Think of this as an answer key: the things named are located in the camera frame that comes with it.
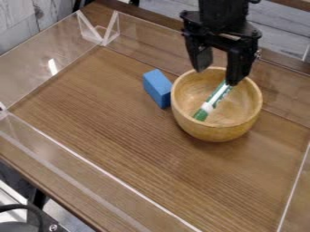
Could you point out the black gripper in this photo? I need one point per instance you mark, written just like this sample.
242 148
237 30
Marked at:
218 25

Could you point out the green white marker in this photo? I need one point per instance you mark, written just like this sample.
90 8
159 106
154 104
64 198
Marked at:
207 107

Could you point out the blue foam block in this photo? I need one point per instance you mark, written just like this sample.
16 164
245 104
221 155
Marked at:
158 87

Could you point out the brown wooden bowl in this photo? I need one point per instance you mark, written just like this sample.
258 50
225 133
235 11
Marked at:
213 111

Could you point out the clear acrylic tray walls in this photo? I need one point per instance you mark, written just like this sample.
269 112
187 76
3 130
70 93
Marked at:
88 138

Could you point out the black table leg bracket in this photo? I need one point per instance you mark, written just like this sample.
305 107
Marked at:
38 217

